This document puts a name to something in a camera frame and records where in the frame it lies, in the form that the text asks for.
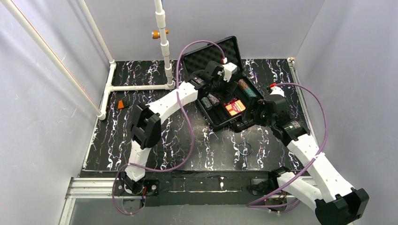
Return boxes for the green blue poker chip stack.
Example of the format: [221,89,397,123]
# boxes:
[200,97,213,110]

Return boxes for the black foam-lined poker case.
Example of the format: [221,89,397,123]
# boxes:
[181,36,263,132]

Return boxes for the red playing card box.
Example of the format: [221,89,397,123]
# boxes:
[224,100,246,116]

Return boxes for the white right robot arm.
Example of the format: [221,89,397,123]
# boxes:
[249,94,369,225]

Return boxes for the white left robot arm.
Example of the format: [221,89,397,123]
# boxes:
[124,61,238,182]

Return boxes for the orange hex key set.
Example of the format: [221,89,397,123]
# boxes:
[115,100,130,110]

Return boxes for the red dice in case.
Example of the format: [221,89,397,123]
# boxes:
[223,99,234,105]

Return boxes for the brown teal chip stack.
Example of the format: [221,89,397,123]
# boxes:
[237,79,257,98]

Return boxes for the clear plastic disc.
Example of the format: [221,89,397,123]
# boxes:
[238,142,252,156]

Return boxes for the orange clamp on pipe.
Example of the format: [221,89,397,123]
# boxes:
[151,30,169,39]

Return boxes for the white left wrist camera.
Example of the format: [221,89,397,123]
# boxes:
[222,58,237,82]

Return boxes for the white PVC pipe frame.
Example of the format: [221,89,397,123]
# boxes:
[1,0,176,120]

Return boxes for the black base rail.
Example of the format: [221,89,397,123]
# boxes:
[113,171,271,207]

